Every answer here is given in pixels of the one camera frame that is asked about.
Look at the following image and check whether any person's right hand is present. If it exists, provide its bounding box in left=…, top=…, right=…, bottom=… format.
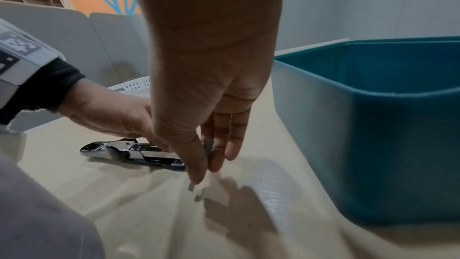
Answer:
left=145, top=32, right=278, bottom=185

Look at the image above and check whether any person's left hand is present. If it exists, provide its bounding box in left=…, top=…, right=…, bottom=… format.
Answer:
left=58, top=77, right=170, bottom=151

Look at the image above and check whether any silver blue utility knife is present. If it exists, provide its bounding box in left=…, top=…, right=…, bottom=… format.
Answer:
left=79, top=138, right=187, bottom=172

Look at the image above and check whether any small metal knife blade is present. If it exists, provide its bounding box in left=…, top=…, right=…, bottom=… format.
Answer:
left=187, top=139, right=215, bottom=194

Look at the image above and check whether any white perforated plastic basket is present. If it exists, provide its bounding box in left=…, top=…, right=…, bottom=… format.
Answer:
left=10, top=76, right=152, bottom=134

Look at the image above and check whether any grey chair back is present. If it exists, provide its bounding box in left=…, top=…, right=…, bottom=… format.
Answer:
left=0, top=0, right=108, bottom=89
left=89, top=12, right=150, bottom=85

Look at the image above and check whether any white marker wrist tracker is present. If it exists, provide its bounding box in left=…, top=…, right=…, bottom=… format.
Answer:
left=0, top=19, right=68, bottom=110

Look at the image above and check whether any person's grey clothing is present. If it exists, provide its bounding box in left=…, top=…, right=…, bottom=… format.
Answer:
left=0, top=149, right=105, bottom=259

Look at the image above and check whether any teal plastic bin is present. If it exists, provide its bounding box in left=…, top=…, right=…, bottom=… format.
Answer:
left=272, top=36, right=460, bottom=228

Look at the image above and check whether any black wrist strap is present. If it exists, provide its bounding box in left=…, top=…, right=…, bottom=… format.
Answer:
left=0, top=58, right=87, bottom=126

